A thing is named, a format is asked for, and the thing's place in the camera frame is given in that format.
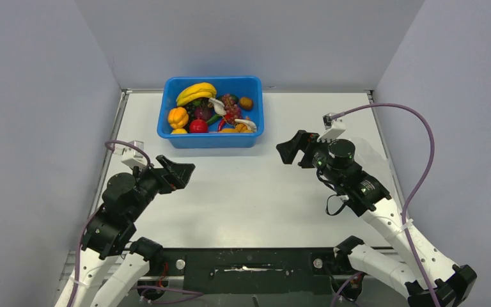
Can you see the aluminium frame rail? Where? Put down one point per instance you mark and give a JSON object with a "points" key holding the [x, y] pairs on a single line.
{"points": [[101, 178]]}

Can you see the red chili pepper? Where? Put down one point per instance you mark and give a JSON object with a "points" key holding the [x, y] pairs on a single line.
{"points": [[222, 123]]}

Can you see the brown kiwi fruit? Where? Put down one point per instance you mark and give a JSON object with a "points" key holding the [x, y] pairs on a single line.
{"points": [[246, 103]]}

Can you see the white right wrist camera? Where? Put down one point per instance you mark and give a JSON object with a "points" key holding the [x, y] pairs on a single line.
{"points": [[334, 127]]}

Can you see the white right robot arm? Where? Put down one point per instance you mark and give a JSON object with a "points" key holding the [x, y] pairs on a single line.
{"points": [[425, 276]]}

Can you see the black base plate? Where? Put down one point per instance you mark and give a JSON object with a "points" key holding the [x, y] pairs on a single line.
{"points": [[268, 276]]}

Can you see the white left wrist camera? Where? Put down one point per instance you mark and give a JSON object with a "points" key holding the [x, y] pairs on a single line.
{"points": [[130, 156]]}

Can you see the orange bread piece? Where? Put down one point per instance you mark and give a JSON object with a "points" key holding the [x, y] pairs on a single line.
{"points": [[229, 131]]}

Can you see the green chili pepper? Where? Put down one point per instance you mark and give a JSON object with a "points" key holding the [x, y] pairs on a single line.
{"points": [[213, 119]]}

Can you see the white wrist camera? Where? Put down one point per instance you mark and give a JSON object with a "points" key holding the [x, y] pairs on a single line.
{"points": [[334, 127], [130, 156]]}

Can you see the yellow bell pepper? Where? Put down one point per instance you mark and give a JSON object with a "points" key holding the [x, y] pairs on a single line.
{"points": [[178, 118]]}

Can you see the red apple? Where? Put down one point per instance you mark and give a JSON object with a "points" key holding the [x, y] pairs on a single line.
{"points": [[198, 126]]}

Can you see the white mushroom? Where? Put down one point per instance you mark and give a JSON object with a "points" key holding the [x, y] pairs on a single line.
{"points": [[252, 126], [218, 106]]}

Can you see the white mushroom lower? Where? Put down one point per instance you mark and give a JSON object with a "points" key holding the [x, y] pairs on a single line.
{"points": [[252, 126]]}

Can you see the dark black grape bunch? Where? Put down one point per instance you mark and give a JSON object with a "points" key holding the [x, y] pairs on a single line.
{"points": [[191, 106]]}

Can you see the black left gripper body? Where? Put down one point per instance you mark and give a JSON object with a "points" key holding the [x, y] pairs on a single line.
{"points": [[152, 181]]}

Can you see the red grape bunch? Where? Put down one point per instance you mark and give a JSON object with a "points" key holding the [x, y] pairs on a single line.
{"points": [[232, 108]]}

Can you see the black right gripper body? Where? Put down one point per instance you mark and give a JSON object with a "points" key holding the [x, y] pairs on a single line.
{"points": [[316, 153]]}

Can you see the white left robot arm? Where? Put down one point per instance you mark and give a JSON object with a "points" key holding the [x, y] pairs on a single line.
{"points": [[108, 263]]}

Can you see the yellow banana bunch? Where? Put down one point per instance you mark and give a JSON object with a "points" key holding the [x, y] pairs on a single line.
{"points": [[195, 91]]}

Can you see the yellow lemon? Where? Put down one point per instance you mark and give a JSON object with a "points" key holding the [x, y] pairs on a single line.
{"points": [[179, 131]]}

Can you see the white mushroom upper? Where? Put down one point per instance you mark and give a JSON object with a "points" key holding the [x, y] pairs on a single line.
{"points": [[218, 106]]}

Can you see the blue plastic bin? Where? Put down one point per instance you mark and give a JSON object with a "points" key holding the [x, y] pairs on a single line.
{"points": [[242, 85]]}

